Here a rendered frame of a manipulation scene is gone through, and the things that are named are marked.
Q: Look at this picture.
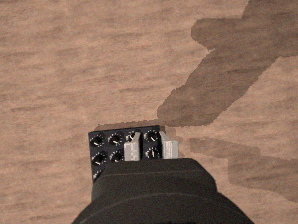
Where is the black knob box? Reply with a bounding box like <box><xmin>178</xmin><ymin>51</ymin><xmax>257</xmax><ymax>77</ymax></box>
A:
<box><xmin>88</xmin><ymin>125</ymin><xmax>162</xmax><ymax>185</ymax></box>

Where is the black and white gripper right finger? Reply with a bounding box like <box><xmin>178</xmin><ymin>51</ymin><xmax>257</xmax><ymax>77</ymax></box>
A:
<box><xmin>157</xmin><ymin>131</ymin><xmax>179</xmax><ymax>159</ymax></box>

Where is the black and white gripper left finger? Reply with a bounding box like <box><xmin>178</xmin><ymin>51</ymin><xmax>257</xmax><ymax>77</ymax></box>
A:
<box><xmin>124</xmin><ymin>132</ymin><xmax>143</xmax><ymax>161</ymax></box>

